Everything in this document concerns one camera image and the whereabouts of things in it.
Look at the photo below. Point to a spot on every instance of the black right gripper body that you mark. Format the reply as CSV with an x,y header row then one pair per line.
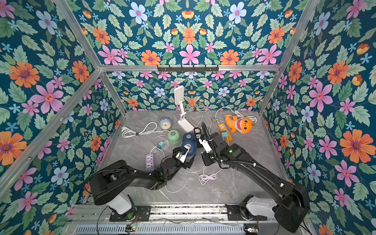
x,y
209,152

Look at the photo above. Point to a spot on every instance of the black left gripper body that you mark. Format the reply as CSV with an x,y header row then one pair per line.
x,y
184,164

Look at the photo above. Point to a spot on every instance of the teal USB charger adapter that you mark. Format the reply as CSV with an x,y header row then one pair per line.
x,y
224,135

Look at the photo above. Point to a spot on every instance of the dark blue meat grinder front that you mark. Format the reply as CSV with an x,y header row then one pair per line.
x,y
191,148

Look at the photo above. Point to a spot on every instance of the dark blue meat grinder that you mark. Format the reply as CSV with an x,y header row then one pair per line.
x,y
189,137
191,148

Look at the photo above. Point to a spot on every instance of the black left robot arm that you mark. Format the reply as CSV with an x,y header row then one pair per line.
x,y
106,185

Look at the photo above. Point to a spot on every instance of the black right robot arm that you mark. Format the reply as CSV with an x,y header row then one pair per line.
x,y
288,202

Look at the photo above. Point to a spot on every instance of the black power strip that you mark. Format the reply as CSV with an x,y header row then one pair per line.
x,y
197,133

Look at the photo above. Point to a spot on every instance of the orange power strip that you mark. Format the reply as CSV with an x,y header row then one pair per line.
x,y
222,127

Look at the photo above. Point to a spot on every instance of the light teal charger adapter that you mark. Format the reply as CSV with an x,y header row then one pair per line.
x,y
161,145

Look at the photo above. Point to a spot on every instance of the purple power strip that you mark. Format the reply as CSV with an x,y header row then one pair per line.
x,y
150,163

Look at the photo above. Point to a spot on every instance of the orange shark plush toy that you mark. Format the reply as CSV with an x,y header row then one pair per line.
x,y
242,125

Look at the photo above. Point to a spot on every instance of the round blue alarm clock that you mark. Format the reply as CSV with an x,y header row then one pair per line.
x,y
165,123

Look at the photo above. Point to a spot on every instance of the white folding desk lamp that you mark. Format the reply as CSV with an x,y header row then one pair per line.
x,y
179,101

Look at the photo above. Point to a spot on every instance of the green cordless meat grinder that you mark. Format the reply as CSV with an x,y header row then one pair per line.
x,y
174,137

